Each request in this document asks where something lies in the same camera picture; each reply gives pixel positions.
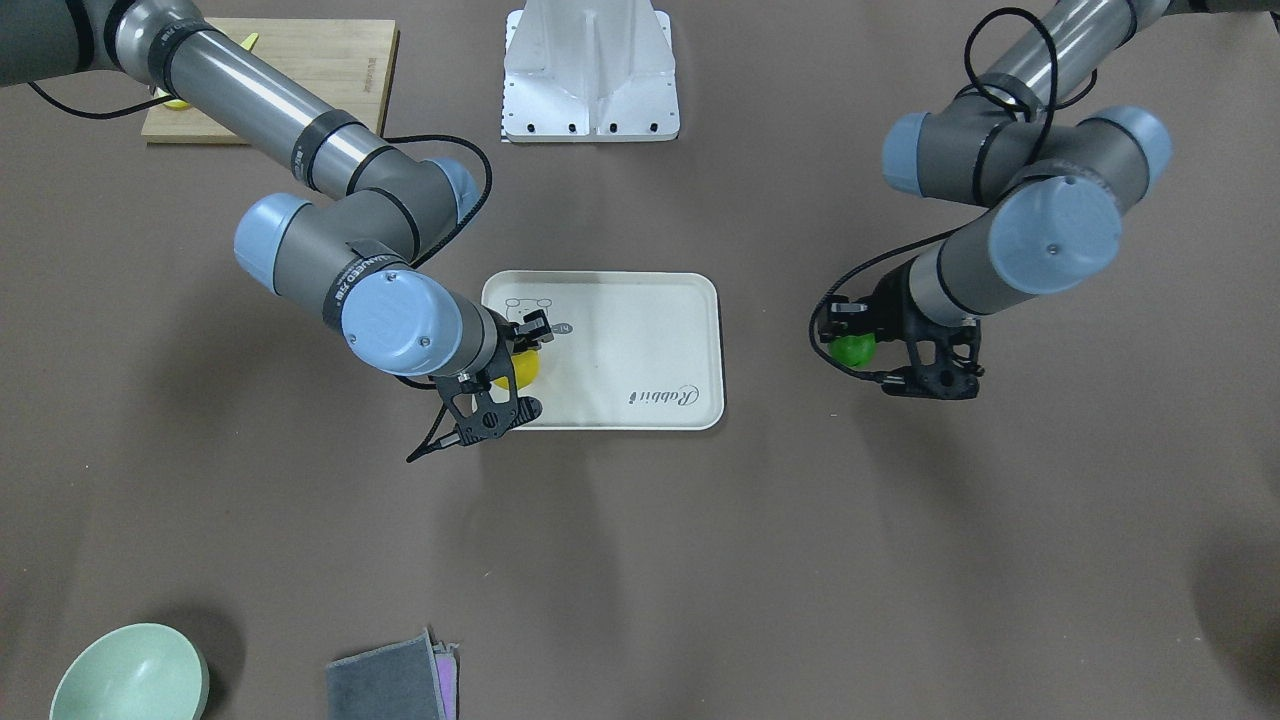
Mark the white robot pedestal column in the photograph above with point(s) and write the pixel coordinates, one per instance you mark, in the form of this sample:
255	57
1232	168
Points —
589	72

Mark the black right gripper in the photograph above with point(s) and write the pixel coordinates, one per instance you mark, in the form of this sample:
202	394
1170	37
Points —
507	337

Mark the yellow lemon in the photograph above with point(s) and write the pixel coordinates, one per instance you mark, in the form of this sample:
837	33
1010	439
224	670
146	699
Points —
525	365

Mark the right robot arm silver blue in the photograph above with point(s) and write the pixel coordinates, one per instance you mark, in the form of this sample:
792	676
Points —
351	244

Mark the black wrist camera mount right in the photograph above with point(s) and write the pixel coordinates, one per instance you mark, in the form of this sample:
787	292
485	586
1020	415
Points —
470	414

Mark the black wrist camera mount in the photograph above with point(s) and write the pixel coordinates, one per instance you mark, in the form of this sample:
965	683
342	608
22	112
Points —
942	360
470	414

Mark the grey folded cloth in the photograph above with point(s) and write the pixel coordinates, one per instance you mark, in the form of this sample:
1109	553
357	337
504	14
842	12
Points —
416	679

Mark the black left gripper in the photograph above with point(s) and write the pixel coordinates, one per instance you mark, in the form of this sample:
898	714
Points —
888	301

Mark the white rabbit tray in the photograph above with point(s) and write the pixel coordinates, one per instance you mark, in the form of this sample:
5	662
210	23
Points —
631	350

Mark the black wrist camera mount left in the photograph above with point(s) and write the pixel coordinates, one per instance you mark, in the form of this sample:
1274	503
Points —
942	360

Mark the mint green bowl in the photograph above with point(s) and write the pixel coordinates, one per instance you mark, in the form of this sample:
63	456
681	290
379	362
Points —
139	671

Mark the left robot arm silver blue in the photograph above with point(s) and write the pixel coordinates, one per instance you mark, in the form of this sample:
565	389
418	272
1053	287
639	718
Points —
1052	199

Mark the green lime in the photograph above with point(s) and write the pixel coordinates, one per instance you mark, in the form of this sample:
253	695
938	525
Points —
853	350

